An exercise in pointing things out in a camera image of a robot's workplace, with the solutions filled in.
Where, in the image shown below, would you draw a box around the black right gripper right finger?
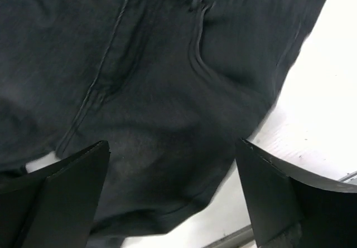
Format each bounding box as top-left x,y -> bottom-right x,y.
236,140 -> 356,248

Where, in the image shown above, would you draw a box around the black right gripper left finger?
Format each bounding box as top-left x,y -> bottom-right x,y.
1,141 -> 110,248

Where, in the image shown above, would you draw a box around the black trousers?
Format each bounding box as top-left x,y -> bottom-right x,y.
1,0 -> 326,247

